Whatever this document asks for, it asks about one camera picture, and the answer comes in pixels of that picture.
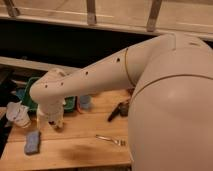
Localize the green plastic tray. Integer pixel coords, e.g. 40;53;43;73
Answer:
22;77;75;114

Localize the silver fork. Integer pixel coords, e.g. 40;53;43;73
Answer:
95;135;126;146

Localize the blue grey sponge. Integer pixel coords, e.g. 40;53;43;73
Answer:
24;130;41;155

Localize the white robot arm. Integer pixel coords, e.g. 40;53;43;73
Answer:
30;34;213;171

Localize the white crumpled cloth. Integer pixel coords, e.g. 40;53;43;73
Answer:
6;102;31;128

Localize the black handled brush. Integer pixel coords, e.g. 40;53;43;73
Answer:
107;103;121;122

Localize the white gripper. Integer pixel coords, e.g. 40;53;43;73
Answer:
37;105;64;131

